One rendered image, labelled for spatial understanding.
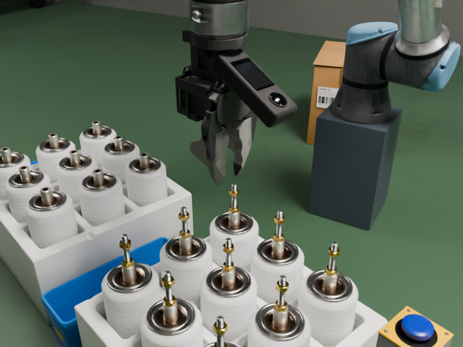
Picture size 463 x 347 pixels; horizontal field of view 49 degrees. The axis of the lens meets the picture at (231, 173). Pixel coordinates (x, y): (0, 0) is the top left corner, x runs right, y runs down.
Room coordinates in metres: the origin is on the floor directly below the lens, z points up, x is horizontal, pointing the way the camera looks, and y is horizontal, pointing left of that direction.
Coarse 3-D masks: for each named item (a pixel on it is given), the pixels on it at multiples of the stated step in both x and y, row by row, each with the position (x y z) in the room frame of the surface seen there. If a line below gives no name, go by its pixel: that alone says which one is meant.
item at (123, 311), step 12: (156, 276) 0.66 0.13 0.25; (108, 288) 0.62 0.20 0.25; (144, 288) 0.62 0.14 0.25; (156, 288) 0.64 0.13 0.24; (108, 300) 0.61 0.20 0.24; (120, 300) 0.60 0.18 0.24; (132, 300) 0.60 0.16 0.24; (144, 300) 0.61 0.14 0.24; (156, 300) 0.63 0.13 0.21; (108, 312) 0.62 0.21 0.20; (120, 312) 0.60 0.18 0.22; (132, 312) 0.60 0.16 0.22; (144, 312) 0.61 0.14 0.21; (120, 324) 0.60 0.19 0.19; (132, 324) 0.60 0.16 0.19; (120, 336) 0.61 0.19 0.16
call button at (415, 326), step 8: (408, 320) 0.48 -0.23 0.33; (416, 320) 0.48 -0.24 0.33; (424, 320) 0.48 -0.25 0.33; (408, 328) 0.47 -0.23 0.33; (416, 328) 0.47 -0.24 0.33; (424, 328) 0.47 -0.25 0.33; (432, 328) 0.47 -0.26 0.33; (408, 336) 0.46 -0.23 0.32; (416, 336) 0.45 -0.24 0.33; (424, 336) 0.45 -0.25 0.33
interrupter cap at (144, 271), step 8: (120, 264) 0.68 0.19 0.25; (136, 264) 0.68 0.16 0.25; (144, 264) 0.68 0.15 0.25; (112, 272) 0.66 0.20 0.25; (120, 272) 0.66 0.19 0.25; (136, 272) 0.66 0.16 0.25; (144, 272) 0.66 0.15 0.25; (112, 280) 0.64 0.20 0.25; (120, 280) 0.64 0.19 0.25; (136, 280) 0.64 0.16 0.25; (144, 280) 0.64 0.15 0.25; (112, 288) 0.62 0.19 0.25; (120, 288) 0.62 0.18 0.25; (128, 288) 0.62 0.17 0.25; (136, 288) 0.62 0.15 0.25
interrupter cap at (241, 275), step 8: (216, 272) 0.66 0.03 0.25; (240, 272) 0.66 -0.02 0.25; (208, 280) 0.64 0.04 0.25; (216, 280) 0.64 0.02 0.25; (240, 280) 0.64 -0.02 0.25; (248, 280) 0.64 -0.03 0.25; (208, 288) 0.62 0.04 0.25; (216, 288) 0.62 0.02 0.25; (224, 288) 0.62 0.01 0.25; (232, 288) 0.62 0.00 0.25; (240, 288) 0.62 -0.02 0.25; (248, 288) 0.62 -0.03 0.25; (224, 296) 0.60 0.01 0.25; (232, 296) 0.60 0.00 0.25
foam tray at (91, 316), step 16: (208, 240) 0.84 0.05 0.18; (160, 272) 0.75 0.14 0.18; (304, 272) 0.75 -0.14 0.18; (160, 288) 0.70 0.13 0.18; (80, 304) 0.66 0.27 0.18; (96, 304) 0.66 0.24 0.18; (256, 304) 0.66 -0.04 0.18; (80, 320) 0.64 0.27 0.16; (96, 320) 0.62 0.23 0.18; (368, 320) 0.62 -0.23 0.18; (384, 320) 0.62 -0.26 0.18; (80, 336) 0.65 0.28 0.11; (96, 336) 0.59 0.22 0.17; (112, 336) 0.59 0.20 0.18; (208, 336) 0.59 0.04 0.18; (240, 336) 0.59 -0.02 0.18; (352, 336) 0.59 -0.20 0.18; (368, 336) 0.59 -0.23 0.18
